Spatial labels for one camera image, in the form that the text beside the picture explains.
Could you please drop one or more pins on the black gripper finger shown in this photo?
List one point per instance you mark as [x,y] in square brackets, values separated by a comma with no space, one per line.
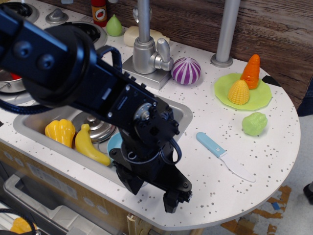
[171,201]
[184,196]

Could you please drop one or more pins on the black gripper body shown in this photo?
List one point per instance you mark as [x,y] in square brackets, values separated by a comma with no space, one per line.
[160,170]

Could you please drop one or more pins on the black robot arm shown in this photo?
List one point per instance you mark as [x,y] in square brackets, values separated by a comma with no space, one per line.
[59,66]

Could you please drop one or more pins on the light blue bowl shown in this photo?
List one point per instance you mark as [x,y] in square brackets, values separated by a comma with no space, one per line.
[114,142]

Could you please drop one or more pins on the light green toy broccoli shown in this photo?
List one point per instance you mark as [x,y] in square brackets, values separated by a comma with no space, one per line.
[254,124]

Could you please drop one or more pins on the silver pot lid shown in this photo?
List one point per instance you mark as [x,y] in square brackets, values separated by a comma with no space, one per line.
[100,131]

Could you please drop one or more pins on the yellow toy banana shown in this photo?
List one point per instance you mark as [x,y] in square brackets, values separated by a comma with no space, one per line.
[84,146]

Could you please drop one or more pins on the silver toy faucet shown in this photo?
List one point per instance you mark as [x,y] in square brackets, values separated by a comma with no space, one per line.
[151,62]

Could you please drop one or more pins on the yellow toy squash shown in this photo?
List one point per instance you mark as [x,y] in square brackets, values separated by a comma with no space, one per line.
[62,131]

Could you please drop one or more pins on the purple striped toy onion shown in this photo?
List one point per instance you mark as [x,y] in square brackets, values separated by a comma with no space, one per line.
[186,71]

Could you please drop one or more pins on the wooden toy kitchen cabinet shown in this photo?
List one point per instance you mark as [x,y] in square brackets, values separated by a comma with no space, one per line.
[54,189]

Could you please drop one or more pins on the yellow toy corn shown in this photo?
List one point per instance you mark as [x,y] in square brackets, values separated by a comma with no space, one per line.
[239,93]

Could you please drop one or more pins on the grey support pole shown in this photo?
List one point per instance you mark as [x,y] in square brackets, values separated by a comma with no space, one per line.
[222,58]

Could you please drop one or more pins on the light green plate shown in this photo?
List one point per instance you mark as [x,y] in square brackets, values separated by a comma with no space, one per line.
[259,97]

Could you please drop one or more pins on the silver toy sink basin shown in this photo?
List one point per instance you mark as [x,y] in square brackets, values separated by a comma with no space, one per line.
[33,126]

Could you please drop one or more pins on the orange toy carrot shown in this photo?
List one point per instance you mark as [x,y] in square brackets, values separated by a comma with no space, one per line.
[251,72]

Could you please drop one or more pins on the cream toy cheese block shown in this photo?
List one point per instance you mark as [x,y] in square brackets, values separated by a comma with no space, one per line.
[132,33]

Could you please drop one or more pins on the toy stove burner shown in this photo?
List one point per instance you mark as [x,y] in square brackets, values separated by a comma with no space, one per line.
[95,32]

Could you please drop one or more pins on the green toy pear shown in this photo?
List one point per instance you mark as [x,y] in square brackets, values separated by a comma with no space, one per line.
[114,26]

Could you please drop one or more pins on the yellow toy on shelf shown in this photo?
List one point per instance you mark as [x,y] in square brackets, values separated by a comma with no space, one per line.
[20,226]

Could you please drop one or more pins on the red ketchup toy bottle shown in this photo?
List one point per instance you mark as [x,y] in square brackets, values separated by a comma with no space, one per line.
[99,12]

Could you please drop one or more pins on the silver toy pot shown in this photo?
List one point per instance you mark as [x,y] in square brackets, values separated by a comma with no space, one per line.
[10,83]

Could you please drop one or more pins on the silver stove knob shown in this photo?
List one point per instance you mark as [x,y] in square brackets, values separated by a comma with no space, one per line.
[56,17]

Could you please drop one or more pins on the blue handled toy knife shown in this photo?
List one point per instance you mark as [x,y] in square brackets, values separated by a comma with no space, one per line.
[222,154]

